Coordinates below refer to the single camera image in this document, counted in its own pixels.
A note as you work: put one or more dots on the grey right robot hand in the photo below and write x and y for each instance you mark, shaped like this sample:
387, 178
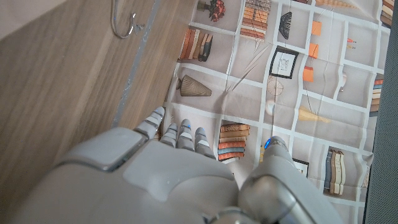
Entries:
140, 186

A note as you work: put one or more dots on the printed bookshelf backdrop cloth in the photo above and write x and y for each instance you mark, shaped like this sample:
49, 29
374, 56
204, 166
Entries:
248, 93

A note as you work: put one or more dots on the wooden clip hanger, blue clip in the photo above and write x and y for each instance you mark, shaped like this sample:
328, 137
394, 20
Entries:
18, 15

